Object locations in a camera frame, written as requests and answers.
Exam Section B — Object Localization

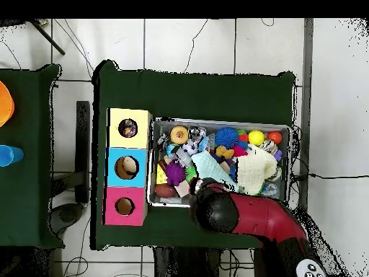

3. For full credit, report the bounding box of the black flat panel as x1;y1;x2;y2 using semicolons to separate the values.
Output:
75;100;91;204

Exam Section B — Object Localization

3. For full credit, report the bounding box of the orange plastic object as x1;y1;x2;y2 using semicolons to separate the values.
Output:
0;80;15;128

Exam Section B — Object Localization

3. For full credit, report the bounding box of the grey round base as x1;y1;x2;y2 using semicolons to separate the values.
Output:
50;203;85;235

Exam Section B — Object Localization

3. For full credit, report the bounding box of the blue plastic cup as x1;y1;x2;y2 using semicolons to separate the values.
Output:
0;144;25;167

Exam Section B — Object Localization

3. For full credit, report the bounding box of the yellow smooth ball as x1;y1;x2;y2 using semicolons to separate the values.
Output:
248;129;265;146

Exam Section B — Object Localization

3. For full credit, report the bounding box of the dark green table cloth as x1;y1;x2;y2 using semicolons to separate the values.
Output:
90;59;296;251
0;63;65;250

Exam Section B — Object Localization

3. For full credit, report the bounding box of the multicoloured knotted cloth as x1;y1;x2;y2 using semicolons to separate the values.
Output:
118;118;138;139

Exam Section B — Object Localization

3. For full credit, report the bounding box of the shallow metal mesh bin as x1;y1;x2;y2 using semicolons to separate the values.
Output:
146;116;292;213

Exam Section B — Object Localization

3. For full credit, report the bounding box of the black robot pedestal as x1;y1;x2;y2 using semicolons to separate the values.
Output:
152;246;223;277

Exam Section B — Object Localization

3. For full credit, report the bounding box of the yellow cheese toy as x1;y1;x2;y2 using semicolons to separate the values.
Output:
156;164;168;185

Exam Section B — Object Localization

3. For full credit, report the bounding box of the black rod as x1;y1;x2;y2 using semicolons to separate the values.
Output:
30;19;66;56

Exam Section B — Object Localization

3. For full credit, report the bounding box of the purple spiky ball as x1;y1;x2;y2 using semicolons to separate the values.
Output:
164;161;187;187

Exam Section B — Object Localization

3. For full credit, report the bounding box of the blue globe ball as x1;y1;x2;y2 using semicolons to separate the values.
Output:
166;143;181;157

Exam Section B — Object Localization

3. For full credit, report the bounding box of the toy burger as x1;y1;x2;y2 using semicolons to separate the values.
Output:
169;126;190;145

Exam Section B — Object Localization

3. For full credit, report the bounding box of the wooden box with three holes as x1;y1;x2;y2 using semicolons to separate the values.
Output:
102;107;153;227

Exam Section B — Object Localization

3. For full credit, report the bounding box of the brown toy football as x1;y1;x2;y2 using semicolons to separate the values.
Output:
154;183;178;199

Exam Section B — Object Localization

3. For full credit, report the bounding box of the light blue muslin cloth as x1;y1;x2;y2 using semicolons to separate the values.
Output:
191;150;240;193

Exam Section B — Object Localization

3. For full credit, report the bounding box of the orange smooth ball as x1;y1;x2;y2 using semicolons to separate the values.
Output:
267;130;283;145

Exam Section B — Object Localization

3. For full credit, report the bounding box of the cream muslin cloth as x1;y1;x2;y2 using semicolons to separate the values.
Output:
236;145;278;196

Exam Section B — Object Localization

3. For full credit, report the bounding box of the large blue spiky ball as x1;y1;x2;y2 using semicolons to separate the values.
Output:
214;126;240;149

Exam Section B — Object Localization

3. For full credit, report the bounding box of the black floor cable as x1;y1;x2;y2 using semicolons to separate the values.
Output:
308;172;369;180

